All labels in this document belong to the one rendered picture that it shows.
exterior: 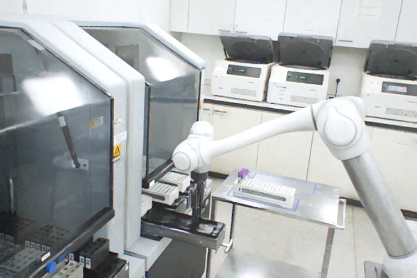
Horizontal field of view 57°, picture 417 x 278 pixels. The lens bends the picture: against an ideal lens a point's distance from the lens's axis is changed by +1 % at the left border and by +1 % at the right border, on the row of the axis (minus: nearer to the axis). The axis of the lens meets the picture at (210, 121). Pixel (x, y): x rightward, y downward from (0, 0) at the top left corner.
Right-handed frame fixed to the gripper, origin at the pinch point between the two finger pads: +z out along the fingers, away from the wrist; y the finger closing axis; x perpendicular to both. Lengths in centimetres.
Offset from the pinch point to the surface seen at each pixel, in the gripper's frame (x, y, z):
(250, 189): 16.5, -34.6, 0.2
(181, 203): -11.7, -11.2, 3.8
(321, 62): 34, -275, -45
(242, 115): -33, -224, 11
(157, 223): -14.0, 10.3, 3.6
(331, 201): 57, -45, 2
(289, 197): 36.9, -27.9, -2.9
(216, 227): 10.8, 4.0, 2.5
